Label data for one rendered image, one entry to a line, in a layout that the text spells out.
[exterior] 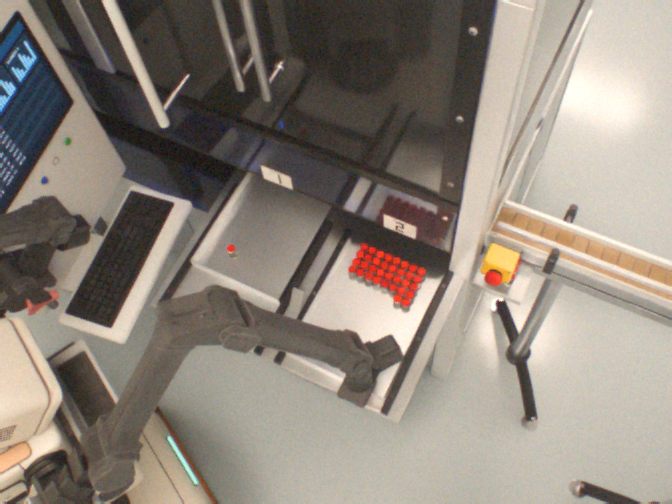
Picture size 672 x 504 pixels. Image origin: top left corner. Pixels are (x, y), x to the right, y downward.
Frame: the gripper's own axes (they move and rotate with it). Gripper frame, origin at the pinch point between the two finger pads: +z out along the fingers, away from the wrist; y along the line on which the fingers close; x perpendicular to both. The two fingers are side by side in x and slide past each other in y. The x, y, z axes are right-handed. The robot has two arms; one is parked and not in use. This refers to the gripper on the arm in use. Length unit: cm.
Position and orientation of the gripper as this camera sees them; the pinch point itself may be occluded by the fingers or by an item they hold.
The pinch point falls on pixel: (360, 391)
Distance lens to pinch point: 173.0
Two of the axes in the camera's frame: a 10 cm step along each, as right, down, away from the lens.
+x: -8.9, -3.7, 2.6
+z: 0.7, 4.5, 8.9
